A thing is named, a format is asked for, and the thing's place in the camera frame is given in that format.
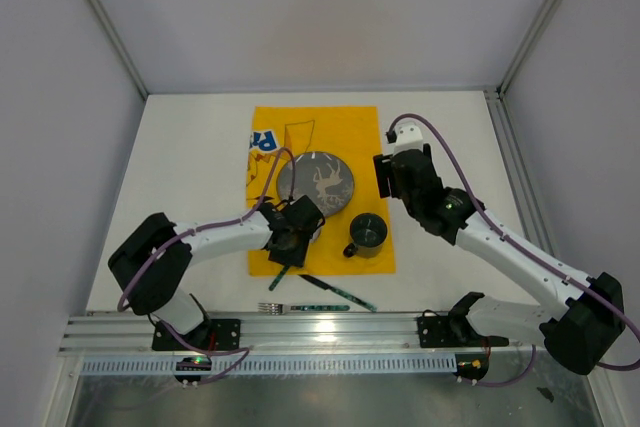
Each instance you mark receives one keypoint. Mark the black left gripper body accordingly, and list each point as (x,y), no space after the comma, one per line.
(293,253)

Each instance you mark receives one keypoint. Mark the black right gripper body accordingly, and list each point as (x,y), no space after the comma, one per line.
(385,171)

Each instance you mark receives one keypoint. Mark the spoon with green handle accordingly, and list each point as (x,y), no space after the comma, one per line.
(277,278)

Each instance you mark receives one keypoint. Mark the grey reindeer plate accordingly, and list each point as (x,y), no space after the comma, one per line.
(323,177)

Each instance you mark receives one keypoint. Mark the knife with green handle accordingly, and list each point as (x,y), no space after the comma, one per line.
(338,291)

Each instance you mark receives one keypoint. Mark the dark green mug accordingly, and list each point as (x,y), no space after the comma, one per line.
(367,232)

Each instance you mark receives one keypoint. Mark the yellow Pikachu cloth placemat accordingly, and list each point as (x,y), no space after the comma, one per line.
(279,134)

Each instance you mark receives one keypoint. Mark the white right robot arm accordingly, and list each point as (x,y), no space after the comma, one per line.
(576,317)

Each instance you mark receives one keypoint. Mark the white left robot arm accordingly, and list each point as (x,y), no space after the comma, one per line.
(150,264)

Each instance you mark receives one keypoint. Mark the left controller board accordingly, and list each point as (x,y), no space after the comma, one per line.
(192,369)

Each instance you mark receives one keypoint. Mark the controller board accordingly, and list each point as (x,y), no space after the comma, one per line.
(192,369)
(471,367)

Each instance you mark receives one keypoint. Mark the right controller board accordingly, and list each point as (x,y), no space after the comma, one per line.
(471,367)

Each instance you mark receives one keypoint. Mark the fork with green handle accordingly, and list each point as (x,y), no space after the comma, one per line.
(282,309)

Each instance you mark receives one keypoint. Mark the aluminium side rail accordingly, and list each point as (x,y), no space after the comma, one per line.
(527,205)

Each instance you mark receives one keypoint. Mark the aluminium mounting rail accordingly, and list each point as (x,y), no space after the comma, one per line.
(109,333)

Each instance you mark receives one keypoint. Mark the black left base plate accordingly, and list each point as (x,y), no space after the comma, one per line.
(213,335)

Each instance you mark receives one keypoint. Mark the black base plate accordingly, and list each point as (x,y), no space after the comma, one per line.
(452,331)
(213,335)

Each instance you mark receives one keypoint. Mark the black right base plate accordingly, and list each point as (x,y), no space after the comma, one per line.
(452,331)

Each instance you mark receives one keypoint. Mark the slotted cable duct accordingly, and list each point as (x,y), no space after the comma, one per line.
(271,364)

